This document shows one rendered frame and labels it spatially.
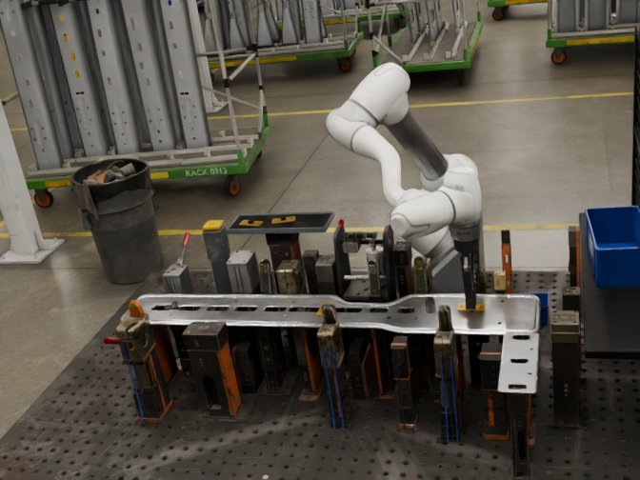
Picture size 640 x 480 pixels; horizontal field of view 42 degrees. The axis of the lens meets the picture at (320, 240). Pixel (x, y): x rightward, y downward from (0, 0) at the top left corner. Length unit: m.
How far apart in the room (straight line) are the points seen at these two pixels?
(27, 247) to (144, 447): 3.69
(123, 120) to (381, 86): 4.47
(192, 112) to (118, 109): 0.63
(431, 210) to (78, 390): 1.52
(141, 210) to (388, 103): 2.82
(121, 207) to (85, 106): 2.04
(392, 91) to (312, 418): 1.09
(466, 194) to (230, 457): 1.07
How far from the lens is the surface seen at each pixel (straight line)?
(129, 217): 5.30
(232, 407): 2.77
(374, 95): 2.78
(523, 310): 2.60
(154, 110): 6.94
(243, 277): 2.88
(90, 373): 3.26
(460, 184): 2.37
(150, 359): 2.81
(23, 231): 6.28
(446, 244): 3.22
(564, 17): 9.30
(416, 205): 2.30
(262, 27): 10.30
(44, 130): 7.09
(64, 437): 2.97
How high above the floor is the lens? 2.32
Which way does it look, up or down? 25 degrees down
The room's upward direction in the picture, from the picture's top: 9 degrees counter-clockwise
